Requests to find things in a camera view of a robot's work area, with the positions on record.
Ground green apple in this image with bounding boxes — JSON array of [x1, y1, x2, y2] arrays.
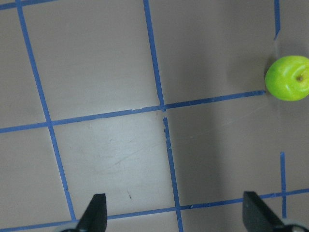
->
[[265, 56, 309, 102]]

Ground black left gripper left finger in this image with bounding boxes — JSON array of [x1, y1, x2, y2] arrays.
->
[[75, 193, 107, 232]]

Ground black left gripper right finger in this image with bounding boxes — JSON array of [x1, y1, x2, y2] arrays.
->
[[242, 191, 285, 232]]

